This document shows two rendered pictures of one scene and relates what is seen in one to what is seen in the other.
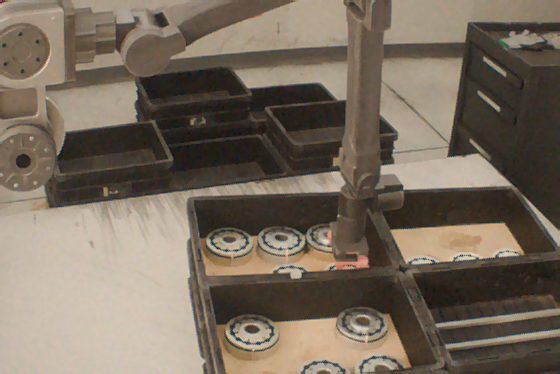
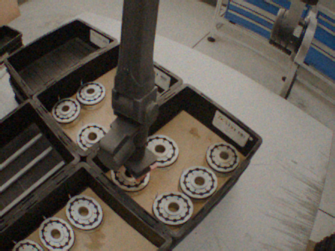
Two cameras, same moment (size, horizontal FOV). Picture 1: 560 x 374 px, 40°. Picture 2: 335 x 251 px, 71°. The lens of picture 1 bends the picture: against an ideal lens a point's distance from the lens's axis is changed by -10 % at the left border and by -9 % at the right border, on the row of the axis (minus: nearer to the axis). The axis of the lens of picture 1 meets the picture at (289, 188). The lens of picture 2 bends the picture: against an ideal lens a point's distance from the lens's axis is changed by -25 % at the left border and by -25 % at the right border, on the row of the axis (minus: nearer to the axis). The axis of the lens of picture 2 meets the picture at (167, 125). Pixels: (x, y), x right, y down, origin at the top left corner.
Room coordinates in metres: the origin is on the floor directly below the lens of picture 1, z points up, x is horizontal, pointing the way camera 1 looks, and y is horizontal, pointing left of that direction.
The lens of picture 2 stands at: (1.72, -0.35, 1.55)
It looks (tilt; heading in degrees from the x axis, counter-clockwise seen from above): 50 degrees down; 135
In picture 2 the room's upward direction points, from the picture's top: 12 degrees clockwise
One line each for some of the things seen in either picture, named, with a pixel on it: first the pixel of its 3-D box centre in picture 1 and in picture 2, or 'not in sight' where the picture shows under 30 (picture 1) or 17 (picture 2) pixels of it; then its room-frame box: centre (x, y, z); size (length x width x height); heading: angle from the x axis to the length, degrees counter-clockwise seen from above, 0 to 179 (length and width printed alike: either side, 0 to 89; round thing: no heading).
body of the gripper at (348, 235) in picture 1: (350, 227); (133, 146); (1.39, -0.12, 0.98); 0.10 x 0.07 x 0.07; 8
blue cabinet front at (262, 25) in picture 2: not in sight; (265, 11); (0.54, 1.70, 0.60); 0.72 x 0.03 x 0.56; 24
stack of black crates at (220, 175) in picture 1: (217, 202); not in sight; (2.50, 0.25, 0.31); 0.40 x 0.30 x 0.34; 114
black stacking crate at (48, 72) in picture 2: not in sight; (57, 61); (0.85, -0.15, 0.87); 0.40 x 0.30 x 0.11; 103
